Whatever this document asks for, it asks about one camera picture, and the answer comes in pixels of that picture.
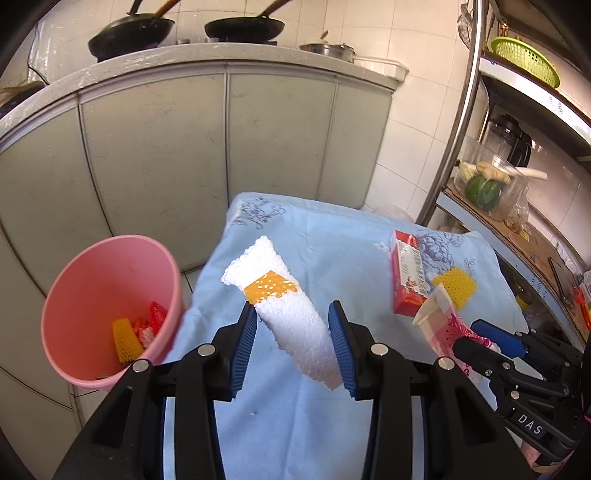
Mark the white foam fruit net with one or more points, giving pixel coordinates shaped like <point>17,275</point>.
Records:
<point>263,277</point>

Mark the right black wok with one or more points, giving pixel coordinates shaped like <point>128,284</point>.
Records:
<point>248,29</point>

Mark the kitchen counter cabinet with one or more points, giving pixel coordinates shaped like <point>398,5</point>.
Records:
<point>158,143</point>

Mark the yellow foam fruit net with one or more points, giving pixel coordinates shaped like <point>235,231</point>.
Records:
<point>127,346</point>

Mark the white plastic tray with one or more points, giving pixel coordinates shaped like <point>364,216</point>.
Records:
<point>390,68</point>

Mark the black smartphone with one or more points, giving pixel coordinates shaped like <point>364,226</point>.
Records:
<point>564,281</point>

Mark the black wok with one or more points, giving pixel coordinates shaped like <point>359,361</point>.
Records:
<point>134,32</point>
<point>248,29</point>

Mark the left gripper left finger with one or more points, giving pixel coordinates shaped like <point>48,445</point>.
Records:
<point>211,372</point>

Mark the green bell pepper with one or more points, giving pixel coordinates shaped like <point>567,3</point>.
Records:
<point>482,193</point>

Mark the metal shelf rack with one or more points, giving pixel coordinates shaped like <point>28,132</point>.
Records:
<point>525,104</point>

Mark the left black wok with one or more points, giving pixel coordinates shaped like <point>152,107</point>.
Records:
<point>134,32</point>

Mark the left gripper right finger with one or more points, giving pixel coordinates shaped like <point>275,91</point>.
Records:
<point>373,371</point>

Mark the pink plastic bucket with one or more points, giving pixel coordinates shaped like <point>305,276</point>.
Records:
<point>118,277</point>

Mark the steel pot with lid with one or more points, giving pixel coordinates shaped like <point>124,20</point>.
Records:
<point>340,51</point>

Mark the red white medicine box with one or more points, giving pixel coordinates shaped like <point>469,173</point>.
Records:
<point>410,287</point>

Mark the green plastic basket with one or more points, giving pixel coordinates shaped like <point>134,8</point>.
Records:
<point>527,58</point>

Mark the red plastic snack bag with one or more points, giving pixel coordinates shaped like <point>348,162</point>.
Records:
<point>145,329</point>

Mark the pink white wrapper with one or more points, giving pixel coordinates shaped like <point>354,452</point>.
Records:
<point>441,326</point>

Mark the small yellow foam net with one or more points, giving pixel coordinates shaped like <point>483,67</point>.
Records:
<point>460,286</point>

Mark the ginger root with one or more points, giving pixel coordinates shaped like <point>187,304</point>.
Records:
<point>492,172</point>

